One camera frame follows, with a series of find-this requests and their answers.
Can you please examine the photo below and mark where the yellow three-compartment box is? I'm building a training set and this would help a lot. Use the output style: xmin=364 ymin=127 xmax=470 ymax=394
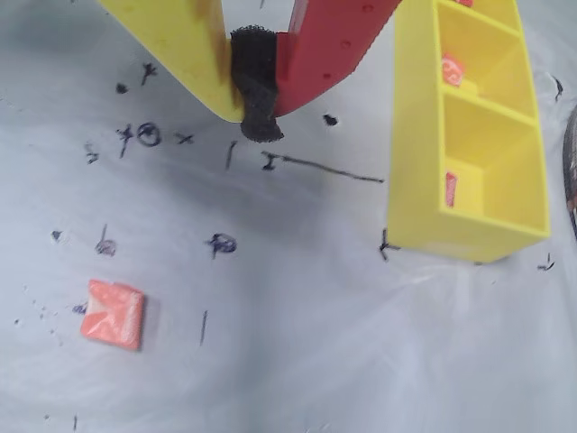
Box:
xmin=386 ymin=0 xmax=554 ymax=265

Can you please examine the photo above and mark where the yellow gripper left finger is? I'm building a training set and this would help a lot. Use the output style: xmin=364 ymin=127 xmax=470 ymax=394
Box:
xmin=96 ymin=0 xmax=247 ymax=125

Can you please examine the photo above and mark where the red Starburst candy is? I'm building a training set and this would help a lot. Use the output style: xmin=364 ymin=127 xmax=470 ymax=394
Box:
xmin=444 ymin=170 xmax=459 ymax=208
xmin=441 ymin=51 xmax=465 ymax=87

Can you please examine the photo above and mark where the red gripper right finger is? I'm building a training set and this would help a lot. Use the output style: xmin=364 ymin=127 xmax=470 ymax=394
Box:
xmin=229 ymin=0 xmax=402 ymax=144

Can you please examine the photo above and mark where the grey braided cable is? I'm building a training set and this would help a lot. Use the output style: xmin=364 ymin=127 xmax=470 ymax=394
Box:
xmin=562 ymin=106 xmax=577 ymax=238

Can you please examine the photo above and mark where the white marked table cloth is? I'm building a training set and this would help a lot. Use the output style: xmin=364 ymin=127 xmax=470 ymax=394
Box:
xmin=0 ymin=0 xmax=577 ymax=433

